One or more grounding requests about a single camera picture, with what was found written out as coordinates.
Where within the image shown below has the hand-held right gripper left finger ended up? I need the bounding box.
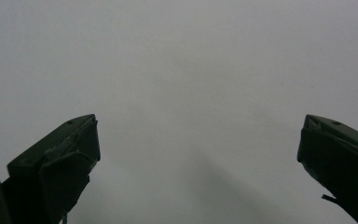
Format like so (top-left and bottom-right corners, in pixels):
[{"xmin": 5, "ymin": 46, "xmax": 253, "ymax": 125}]
[{"xmin": 1, "ymin": 113, "xmax": 102, "ymax": 224}]

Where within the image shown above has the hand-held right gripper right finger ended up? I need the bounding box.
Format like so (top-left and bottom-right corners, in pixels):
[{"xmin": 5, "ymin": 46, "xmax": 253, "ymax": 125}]
[{"xmin": 296, "ymin": 114, "xmax": 358, "ymax": 224}]

